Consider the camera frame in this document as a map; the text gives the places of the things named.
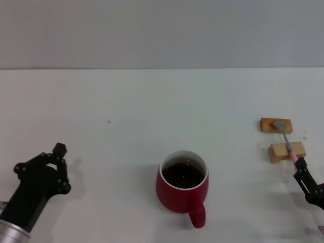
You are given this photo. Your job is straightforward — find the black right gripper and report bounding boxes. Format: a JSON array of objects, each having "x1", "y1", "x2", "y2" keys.
[{"x1": 293, "y1": 156, "x2": 324, "y2": 211}]

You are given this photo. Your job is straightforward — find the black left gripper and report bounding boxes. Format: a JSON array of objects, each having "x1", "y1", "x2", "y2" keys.
[{"x1": 0, "y1": 142, "x2": 71, "y2": 232}]

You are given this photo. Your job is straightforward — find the pink handled metal spoon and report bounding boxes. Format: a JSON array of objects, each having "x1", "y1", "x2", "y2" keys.
[{"x1": 272, "y1": 120, "x2": 300, "y2": 170}]

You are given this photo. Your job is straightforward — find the dark coffee liquid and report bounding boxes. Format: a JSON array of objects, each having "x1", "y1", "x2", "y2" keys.
[{"x1": 161, "y1": 161, "x2": 206, "y2": 189}]

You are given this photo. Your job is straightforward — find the red ceramic cup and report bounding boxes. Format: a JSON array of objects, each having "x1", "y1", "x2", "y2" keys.
[{"x1": 155, "y1": 149, "x2": 210, "y2": 229}]

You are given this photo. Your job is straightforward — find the light wooden block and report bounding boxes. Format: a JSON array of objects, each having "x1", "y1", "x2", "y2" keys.
[{"x1": 268, "y1": 141, "x2": 306, "y2": 165}]

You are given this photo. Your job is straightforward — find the orange stained wooden block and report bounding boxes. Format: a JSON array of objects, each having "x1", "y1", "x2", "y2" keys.
[{"x1": 260, "y1": 117, "x2": 293, "y2": 134}]

